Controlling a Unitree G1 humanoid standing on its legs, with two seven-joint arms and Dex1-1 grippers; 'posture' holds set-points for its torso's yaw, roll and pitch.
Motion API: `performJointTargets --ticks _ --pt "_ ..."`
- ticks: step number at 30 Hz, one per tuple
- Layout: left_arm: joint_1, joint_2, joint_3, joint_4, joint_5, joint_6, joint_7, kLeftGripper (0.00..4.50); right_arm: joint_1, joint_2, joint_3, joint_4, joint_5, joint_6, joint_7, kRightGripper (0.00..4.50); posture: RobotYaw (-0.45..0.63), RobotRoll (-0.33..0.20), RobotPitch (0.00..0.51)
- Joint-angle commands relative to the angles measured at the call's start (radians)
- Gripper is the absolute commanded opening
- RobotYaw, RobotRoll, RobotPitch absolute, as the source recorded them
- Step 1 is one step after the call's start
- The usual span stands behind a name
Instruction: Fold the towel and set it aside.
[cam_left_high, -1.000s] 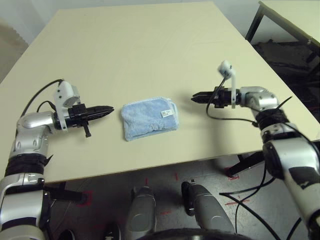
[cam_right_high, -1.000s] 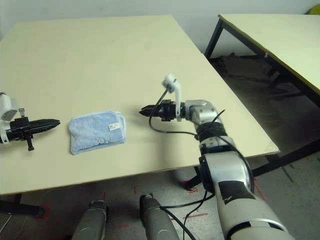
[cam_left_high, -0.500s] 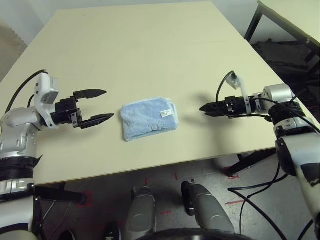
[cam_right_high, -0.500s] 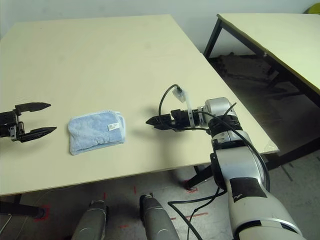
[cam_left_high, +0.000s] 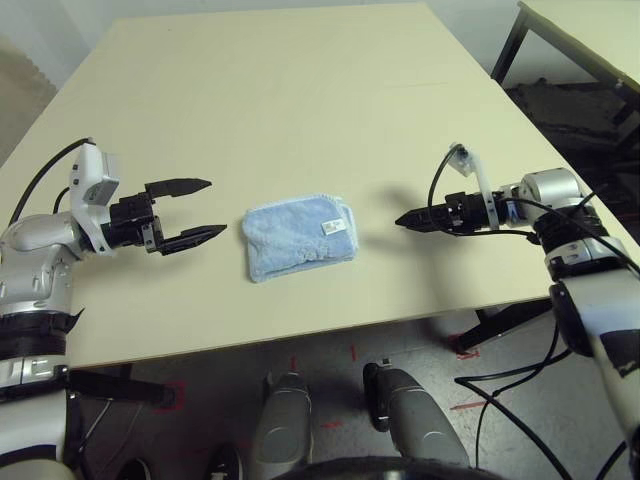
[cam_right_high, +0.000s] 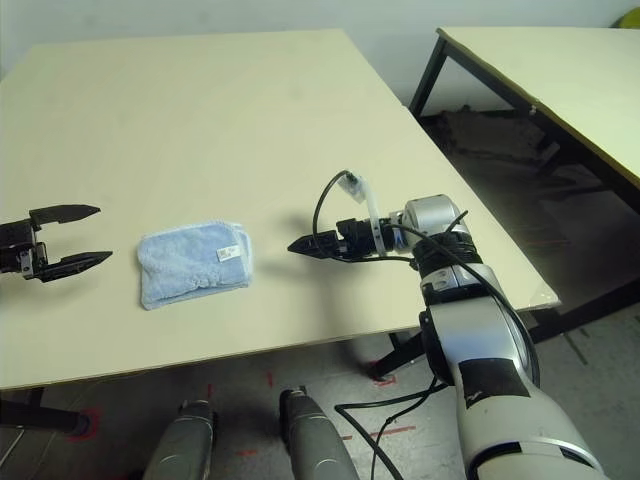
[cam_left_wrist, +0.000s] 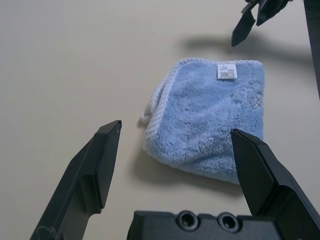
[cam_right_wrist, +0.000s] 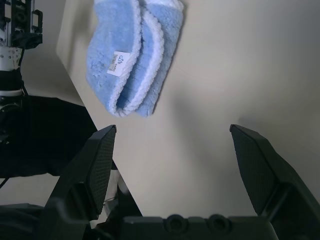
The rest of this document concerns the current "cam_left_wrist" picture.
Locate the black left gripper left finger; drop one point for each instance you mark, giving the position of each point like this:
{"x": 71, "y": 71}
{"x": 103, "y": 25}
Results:
{"x": 82, "y": 180}

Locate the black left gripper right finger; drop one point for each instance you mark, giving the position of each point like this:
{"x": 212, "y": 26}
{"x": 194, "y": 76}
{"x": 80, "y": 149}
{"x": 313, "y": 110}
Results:
{"x": 270, "y": 185}

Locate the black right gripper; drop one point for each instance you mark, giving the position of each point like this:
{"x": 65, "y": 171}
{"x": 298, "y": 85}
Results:
{"x": 252, "y": 3}

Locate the blue terry towel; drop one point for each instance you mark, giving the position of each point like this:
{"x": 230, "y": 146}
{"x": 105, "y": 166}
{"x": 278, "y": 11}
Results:
{"x": 205, "y": 112}

